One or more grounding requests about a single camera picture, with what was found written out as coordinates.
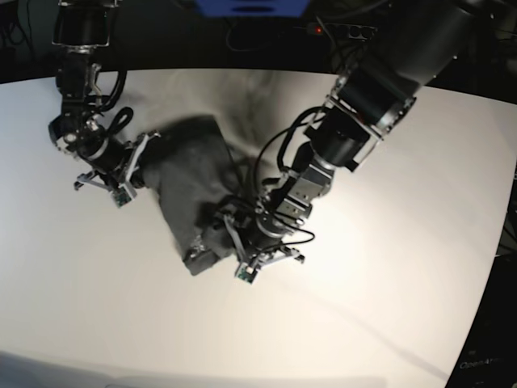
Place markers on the black OpenArm case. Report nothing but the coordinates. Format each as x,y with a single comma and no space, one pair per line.
488,357

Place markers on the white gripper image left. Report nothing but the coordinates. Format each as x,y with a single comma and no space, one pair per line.
113,166

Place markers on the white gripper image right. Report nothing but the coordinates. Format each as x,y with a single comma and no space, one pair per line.
258,241

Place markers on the black power strip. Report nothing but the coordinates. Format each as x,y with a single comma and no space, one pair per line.
342,31

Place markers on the dark grey T-shirt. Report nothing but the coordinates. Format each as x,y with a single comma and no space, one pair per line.
194,173

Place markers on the blue plastic box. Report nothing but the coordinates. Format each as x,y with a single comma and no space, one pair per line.
253,8

